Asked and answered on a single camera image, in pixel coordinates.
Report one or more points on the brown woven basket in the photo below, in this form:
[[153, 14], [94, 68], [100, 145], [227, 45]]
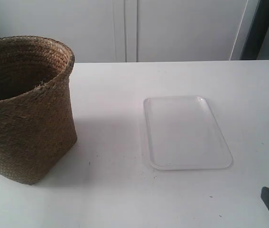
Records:
[[36, 121]]

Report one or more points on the white rectangular plastic tray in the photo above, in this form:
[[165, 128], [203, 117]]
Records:
[[183, 134]]

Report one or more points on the dark vertical post background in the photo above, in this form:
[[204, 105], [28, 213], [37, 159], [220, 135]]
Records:
[[257, 32]]

